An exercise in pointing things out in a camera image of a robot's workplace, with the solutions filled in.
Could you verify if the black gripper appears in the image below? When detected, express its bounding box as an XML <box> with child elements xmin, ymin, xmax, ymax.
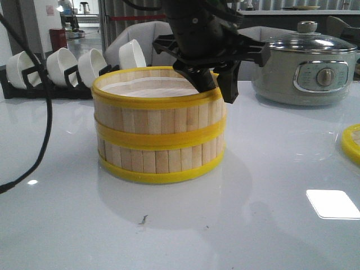
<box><xmin>153</xmin><ymin>8</ymin><xmax>270</xmax><ymax>104</ymax></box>

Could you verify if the bamboo steamer tier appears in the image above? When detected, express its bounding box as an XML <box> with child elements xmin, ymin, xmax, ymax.
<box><xmin>97</xmin><ymin>134</ymin><xmax>225</xmax><ymax>184</ymax></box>
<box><xmin>92</xmin><ymin>66</ymin><xmax>226</xmax><ymax>150</ymax></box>

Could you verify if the woven bamboo steamer lid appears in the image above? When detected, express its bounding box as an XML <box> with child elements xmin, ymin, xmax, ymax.
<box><xmin>341</xmin><ymin>124</ymin><xmax>360</xmax><ymax>165</ymax></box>

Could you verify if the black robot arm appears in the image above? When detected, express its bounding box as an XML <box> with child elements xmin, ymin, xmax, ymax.
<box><xmin>126</xmin><ymin>1</ymin><xmax>270</xmax><ymax>104</ymax></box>

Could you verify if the grey electric cooking pot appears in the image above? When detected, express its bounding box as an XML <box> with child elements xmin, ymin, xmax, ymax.
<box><xmin>251</xmin><ymin>49</ymin><xmax>360</xmax><ymax>107</ymax></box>

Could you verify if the grey chair right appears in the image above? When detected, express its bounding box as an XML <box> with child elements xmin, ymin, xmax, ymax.
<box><xmin>237</xmin><ymin>26</ymin><xmax>299</xmax><ymax>82</ymax></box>

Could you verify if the grey chair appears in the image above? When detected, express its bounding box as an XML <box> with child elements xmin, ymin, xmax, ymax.
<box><xmin>237</xmin><ymin>26</ymin><xmax>299</xmax><ymax>82</ymax></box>
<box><xmin>103</xmin><ymin>21</ymin><xmax>178</xmax><ymax>68</ymax></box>

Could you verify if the white liner paper upper tier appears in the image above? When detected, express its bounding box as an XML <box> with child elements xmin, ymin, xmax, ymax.
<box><xmin>100</xmin><ymin>77</ymin><xmax>198</xmax><ymax>98</ymax></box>

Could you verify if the grey chair left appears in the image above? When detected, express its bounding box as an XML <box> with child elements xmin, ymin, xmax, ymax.
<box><xmin>103</xmin><ymin>21</ymin><xmax>178</xmax><ymax>68</ymax></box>

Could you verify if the white bowl right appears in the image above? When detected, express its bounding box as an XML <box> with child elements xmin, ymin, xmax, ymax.
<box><xmin>119</xmin><ymin>39</ymin><xmax>146</xmax><ymax>69</ymax></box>

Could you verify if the white bowl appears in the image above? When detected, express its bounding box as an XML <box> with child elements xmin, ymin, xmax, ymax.
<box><xmin>119</xmin><ymin>39</ymin><xmax>146</xmax><ymax>69</ymax></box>
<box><xmin>78</xmin><ymin>48</ymin><xmax>107</xmax><ymax>88</ymax></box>
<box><xmin>6</xmin><ymin>51</ymin><xmax>34</xmax><ymax>89</ymax></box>
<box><xmin>46</xmin><ymin>48</ymin><xmax>78</xmax><ymax>87</ymax></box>

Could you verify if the glass pot lid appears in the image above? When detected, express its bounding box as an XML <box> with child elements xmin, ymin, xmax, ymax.
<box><xmin>265</xmin><ymin>21</ymin><xmax>357</xmax><ymax>53</ymax></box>

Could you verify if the person in background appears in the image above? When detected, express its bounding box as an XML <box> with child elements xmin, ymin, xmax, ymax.
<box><xmin>58</xmin><ymin>0</ymin><xmax>79</xmax><ymax>31</ymax></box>

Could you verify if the red bin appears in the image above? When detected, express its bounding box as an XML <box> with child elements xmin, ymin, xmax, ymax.
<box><xmin>49</xmin><ymin>28</ymin><xmax>67</xmax><ymax>52</ymax></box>

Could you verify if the black bowl rack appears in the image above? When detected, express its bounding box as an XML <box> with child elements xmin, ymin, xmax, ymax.
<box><xmin>0</xmin><ymin>64</ymin><xmax>120</xmax><ymax>100</ymax></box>

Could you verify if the white bowl far left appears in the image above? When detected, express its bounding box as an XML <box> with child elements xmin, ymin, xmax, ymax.
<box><xmin>6</xmin><ymin>51</ymin><xmax>34</xmax><ymax>89</ymax></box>

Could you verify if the black cable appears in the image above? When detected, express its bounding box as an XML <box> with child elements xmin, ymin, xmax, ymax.
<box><xmin>0</xmin><ymin>12</ymin><xmax>53</xmax><ymax>195</ymax></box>

